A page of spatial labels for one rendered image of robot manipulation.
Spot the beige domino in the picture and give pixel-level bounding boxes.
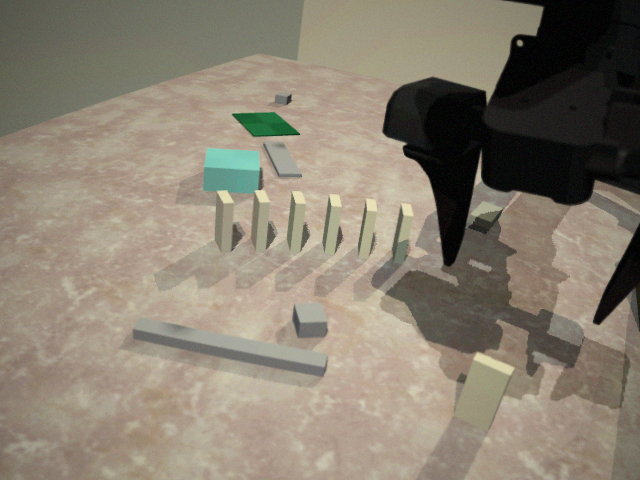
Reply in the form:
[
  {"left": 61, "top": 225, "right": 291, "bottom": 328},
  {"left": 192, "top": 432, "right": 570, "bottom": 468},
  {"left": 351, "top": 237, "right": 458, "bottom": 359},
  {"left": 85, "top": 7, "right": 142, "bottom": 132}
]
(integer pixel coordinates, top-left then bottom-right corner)
[
  {"left": 322, "top": 194, "right": 342, "bottom": 255},
  {"left": 250, "top": 190, "right": 270, "bottom": 252},
  {"left": 454, "top": 352, "right": 514, "bottom": 432},
  {"left": 392, "top": 203, "right": 413, "bottom": 264},
  {"left": 468, "top": 201, "right": 503, "bottom": 229},
  {"left": 215, "top": 190, "right": 234, "bottom": 253},
  {"left": 287, "top": 191, "right": 306, "bottom": 252},
  {"left": 358, "top": 198, "right": 377, "bottom": 259}
]

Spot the green flat tile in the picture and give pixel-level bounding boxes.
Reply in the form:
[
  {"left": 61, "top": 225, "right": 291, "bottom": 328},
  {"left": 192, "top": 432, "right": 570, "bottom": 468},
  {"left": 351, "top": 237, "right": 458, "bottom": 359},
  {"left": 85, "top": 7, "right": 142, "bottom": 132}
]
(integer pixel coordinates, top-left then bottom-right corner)
[{"left": 232, "top": 112, "right": 300, "bottom": 137}]

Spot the light teal block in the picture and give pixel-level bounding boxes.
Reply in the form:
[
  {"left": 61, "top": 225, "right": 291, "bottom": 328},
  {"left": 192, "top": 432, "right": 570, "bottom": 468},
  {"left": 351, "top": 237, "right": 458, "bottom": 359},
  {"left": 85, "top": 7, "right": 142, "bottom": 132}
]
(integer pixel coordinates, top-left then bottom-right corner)
[{"left": 203, "top": 148, "right": 260, "bottom": 193}]

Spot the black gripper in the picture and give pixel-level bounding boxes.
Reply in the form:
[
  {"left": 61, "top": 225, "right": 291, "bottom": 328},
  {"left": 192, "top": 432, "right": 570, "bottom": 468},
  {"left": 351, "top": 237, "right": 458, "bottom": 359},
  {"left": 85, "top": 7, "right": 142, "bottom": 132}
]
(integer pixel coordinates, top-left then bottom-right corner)
[{"left": 382, "top": 7, "right": 640, "bottom": 325}]

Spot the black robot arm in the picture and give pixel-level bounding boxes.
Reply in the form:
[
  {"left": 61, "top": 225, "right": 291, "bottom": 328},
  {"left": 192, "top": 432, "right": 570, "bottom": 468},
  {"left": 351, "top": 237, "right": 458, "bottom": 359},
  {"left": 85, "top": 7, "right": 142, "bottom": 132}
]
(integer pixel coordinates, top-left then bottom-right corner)
[{"left": 481, "top": 0, "right": 640, "bottom": 206}]

